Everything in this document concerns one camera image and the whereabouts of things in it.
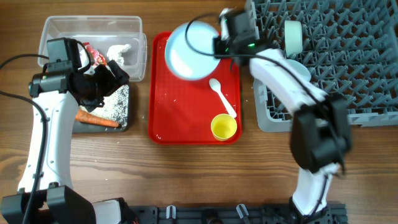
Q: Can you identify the orange carrot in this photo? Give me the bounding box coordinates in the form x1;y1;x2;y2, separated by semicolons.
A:
75;110;119;128

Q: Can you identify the red snack wrapper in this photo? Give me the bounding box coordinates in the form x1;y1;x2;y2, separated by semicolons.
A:
83;42;107;66

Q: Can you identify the white rice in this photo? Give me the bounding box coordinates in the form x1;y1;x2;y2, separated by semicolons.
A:
90;85;130;128

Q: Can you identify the white tissue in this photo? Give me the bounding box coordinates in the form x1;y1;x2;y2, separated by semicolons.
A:
106;44;131;66

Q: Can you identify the large light blue plate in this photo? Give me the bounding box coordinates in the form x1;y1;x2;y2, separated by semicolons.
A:
165;21;220;81

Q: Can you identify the white plastic spoon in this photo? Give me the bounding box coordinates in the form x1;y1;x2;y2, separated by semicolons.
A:
209;78;237;118

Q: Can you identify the green bowl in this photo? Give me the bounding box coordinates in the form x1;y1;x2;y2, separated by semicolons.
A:
284;21;303;57

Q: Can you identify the small light blue bowl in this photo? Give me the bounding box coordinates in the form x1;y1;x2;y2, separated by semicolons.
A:
287;59;312;81

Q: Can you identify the yellow plastic cup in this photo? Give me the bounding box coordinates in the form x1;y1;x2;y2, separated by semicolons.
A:
210;114;238;141

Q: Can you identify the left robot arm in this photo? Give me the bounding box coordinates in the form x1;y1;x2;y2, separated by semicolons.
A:
1;38;138;223

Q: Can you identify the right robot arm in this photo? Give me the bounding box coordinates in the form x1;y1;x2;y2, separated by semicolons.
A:
213;8;352;223

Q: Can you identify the grey dishwasher rack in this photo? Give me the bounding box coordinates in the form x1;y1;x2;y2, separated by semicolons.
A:
245;0;397;127

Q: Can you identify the black plastic tray bin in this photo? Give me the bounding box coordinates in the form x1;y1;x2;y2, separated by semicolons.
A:
73;85;130;134

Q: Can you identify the clear plastic bin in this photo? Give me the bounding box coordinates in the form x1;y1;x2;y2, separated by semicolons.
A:
39;16;147;82

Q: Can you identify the red serving tray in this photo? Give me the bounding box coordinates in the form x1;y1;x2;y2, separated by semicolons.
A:
148;32;226;145

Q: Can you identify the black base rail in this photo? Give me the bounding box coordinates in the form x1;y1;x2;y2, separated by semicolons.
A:
124;203;348;224

